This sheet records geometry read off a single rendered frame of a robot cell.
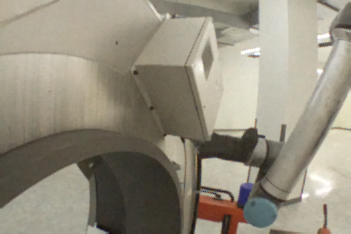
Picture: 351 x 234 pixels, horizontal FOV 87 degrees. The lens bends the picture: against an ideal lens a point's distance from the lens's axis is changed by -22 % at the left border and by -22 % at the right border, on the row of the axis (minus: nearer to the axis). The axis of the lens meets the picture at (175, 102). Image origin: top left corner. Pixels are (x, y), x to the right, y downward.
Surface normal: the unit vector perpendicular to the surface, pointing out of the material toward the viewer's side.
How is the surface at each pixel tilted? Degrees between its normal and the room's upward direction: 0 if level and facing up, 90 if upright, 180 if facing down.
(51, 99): 90
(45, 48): 90
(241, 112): 90
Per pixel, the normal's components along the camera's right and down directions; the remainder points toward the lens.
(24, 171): 0.92, 0.08
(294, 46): 0.29, 0.07
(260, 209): -0.47, 0.09
